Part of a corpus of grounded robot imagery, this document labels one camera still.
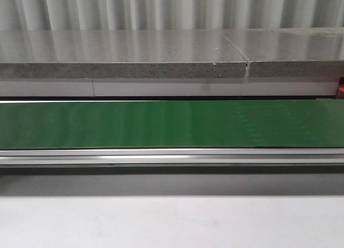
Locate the grey stone slab right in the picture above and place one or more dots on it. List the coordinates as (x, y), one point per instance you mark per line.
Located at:
(295, 52)

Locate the white corrugated curtain backdrop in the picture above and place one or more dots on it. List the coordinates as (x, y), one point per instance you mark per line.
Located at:
(168, 14)

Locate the green conveyor belt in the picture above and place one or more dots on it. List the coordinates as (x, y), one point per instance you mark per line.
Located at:
(224, 123)

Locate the grey stone slab left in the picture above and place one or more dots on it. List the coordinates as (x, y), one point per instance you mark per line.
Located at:
(119, 54)

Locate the grey stone slab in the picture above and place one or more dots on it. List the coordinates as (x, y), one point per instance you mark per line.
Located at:
(119, 54)
(295, 52)

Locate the white panel under slabs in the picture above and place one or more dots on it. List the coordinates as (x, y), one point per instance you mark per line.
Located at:
(275, 86)

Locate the red object at right edge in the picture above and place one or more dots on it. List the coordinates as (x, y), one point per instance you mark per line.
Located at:
(340, 91)

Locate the aluminium conveyor side rail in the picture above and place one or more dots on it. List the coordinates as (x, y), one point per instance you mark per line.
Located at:
(172, 161)

